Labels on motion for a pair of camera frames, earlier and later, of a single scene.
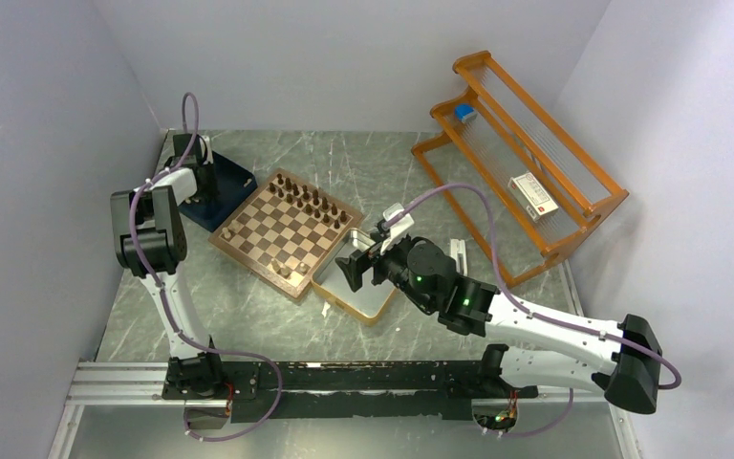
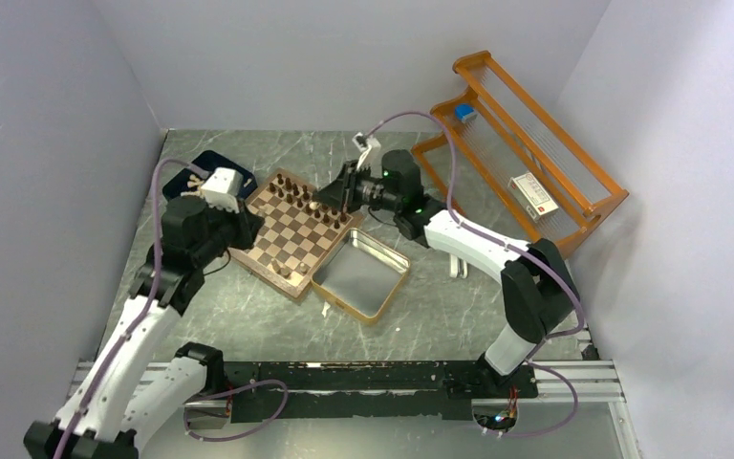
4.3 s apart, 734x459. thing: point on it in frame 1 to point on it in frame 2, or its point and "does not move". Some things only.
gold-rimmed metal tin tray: [332, 281] does not move
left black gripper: [212, 190] to [247, 227]
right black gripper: [359, 261] to [340, 192]
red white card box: [532, 196] does not move
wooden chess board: [286, 230] does not move
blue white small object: [464, 112] does not move
